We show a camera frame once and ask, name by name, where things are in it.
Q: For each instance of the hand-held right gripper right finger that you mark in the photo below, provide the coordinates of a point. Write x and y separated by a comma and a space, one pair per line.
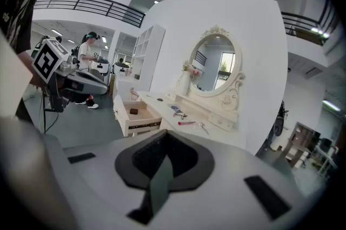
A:
192, 166

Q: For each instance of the blue printed packet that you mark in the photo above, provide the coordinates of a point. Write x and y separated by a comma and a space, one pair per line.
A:
175, 107

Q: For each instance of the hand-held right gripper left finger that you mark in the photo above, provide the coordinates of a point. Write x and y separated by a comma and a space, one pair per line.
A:
135, 164

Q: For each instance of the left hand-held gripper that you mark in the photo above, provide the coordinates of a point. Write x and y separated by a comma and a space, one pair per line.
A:
46, 61

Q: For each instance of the black metal eyelash curler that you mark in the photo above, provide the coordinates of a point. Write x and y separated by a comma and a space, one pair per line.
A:
180, 115

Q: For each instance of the brown wooden shelf unit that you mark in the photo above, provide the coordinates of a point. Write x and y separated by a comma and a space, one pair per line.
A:
300, 145

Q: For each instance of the black metal railing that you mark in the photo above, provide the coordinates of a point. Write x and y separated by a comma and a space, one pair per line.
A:
302, 21
94, 6

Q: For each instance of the person's left forearm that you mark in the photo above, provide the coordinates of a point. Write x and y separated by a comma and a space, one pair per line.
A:
25, 60

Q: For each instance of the white shelving unit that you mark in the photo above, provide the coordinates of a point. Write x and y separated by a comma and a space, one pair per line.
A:
147, 59

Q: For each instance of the oval white framed mirror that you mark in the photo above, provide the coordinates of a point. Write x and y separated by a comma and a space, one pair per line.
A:
216, 67

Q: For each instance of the silver metal tweezers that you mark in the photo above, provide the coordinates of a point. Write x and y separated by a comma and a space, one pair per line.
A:
150, 95

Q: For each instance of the black compact case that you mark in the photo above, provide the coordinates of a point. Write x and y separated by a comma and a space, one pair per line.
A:
134, 111

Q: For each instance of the pink and white flowers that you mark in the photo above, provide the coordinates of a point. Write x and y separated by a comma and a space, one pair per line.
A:
190, 68

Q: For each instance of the white rounded machine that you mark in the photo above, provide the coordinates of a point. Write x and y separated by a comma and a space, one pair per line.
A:
121, 68

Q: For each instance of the white ribbed vase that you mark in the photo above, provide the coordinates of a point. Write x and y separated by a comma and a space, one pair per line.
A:
183, 84

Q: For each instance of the wooden drawer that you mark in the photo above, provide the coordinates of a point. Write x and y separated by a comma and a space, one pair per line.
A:
140, 118

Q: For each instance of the pink thin stick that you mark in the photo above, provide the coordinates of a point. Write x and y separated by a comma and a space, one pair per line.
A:
186, 123

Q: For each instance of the white dressing table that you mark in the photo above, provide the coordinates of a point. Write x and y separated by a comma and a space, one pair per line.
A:
162, 107

